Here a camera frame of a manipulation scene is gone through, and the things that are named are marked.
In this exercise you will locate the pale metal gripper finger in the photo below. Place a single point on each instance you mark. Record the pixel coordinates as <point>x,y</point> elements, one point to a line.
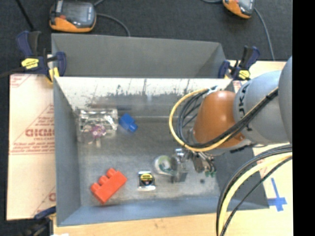
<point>180,153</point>
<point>182,176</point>

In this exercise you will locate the clear and green round container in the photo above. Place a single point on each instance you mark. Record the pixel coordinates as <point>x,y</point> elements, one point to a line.
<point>163,165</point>

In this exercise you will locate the yellow and black tape measure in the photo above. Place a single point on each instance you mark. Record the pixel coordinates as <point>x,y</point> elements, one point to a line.
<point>146,180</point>

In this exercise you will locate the grey metal bin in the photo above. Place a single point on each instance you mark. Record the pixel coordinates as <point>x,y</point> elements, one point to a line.
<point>137,154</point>

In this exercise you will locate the blue toy block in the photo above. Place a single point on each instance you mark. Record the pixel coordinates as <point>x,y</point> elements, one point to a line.
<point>127,122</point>

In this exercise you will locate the orange-red toy brick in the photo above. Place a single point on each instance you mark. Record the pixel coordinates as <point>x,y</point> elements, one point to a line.
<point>108,186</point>

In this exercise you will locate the clear plastic box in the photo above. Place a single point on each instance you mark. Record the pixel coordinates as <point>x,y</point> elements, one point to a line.
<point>98,122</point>

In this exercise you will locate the brown cardboard board red print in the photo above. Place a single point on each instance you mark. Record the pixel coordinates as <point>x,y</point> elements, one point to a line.
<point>29,141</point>

